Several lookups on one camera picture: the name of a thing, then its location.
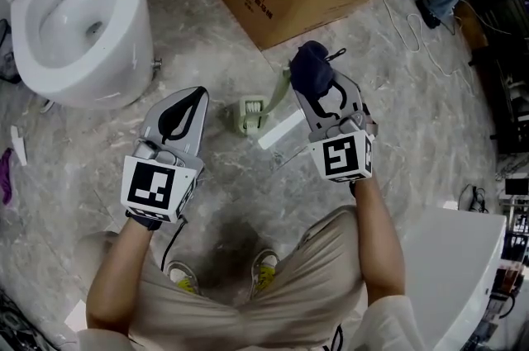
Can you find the person's right shoe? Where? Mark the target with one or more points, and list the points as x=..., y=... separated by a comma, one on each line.
x=264, y=271

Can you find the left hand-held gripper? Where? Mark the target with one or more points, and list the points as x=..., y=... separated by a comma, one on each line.
x=157, y=184

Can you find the person's left forearm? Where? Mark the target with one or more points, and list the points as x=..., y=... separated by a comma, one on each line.
x=120, y=271

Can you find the white freestanding basin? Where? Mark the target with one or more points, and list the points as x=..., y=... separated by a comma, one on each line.
x=454, y=271

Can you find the person's shoe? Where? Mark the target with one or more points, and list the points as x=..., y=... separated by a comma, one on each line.
x=184, y=277
x=264, y=271

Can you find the person's left shoe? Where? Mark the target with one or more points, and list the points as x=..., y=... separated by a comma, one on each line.
x=184, y=277

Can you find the white paper sheet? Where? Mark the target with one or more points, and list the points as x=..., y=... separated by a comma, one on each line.
x=76, y=316

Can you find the white toilet with flat lid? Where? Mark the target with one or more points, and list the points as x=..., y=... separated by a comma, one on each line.
x=82, y=31

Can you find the purple cloth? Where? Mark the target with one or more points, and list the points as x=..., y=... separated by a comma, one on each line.
x=6, y=176

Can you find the person's right forearm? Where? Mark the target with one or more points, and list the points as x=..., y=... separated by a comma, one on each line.
x=378, y=238

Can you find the person's white shirt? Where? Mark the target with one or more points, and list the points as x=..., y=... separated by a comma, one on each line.
x=396, y=324

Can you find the dark blue cloth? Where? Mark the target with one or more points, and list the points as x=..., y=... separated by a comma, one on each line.
x=312, y=66

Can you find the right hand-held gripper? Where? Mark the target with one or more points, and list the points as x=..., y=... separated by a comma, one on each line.
x=343, y=155

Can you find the white slipper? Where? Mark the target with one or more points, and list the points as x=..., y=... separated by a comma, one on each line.
x=46, y=105

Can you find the small green-white floor item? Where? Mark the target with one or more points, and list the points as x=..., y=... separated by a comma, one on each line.
x=235, y=120

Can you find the white plastic piece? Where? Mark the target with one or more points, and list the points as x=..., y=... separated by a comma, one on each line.
x=18, y=145

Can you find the person's beige trousers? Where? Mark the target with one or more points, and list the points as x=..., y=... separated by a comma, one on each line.
x=268, y=320

